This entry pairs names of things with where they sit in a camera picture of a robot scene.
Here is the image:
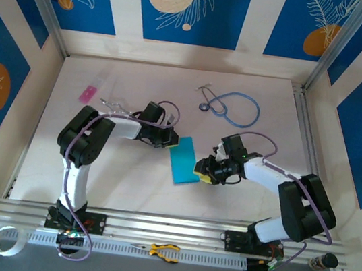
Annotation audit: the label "pink spray bottle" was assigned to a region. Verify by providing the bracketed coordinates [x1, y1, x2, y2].
[78, 73, 107, 107]

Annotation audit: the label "clear tape roll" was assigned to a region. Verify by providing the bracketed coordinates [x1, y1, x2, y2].
[0, 224, 28, 260]

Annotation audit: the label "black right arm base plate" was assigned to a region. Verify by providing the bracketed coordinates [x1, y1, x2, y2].
[223, 229, 286, 260]

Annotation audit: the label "small dark capped bottle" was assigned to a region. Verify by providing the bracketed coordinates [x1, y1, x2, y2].
[308, 250, 340, 271]

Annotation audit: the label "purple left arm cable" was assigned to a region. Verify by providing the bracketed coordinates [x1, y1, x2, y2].
[48, 87, 183, 271]

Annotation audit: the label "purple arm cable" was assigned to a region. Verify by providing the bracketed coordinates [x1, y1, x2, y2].
[48, 87, 183, 271]
[220, 129, 349, 271]

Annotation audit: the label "yellow black pliers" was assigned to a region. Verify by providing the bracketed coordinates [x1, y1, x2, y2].
[128, 238, 182, 265]

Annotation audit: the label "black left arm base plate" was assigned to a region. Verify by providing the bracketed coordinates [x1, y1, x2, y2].
[43, 204, 109, 237]

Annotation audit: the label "blue stethoscope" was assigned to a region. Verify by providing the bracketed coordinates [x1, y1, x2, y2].
[191, 80, 264, 131]

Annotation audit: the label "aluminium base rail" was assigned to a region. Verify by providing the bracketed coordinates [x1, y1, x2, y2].
[0, 181, 353, 271]

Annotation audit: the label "aluminium frame post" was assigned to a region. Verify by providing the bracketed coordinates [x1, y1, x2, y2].
[303, 0, 362, 98]
[1, 0, 76, 58]

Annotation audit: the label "teal cloth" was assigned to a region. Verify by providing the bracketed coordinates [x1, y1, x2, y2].
[164, 134, 207, 189]

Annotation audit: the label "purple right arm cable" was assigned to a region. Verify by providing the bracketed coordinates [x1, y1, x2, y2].
[220, 129, 349, 271]

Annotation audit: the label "aluminium side rail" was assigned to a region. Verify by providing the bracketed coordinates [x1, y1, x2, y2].
[280, 84, 334, 179]

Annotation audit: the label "metal forceps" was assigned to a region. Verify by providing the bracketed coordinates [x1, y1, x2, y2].
[98, 97, 146, 120]

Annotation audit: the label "white slotted cable duct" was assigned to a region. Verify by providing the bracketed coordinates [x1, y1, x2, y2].
[27, 224, 249, 271]

